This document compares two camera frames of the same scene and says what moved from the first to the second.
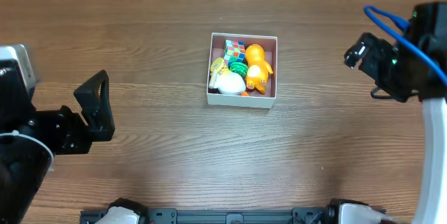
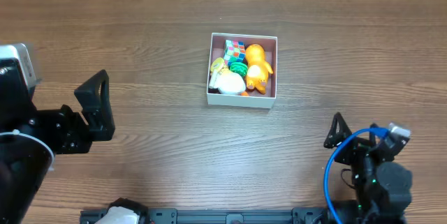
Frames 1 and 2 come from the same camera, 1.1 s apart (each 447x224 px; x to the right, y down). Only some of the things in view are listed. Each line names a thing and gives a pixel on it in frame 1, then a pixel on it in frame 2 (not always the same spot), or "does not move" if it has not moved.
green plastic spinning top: (239, 67) does not move
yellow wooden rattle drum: (217, 66) does not move
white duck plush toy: (230, 84) does not move
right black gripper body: (378, 69) → (354, 149)
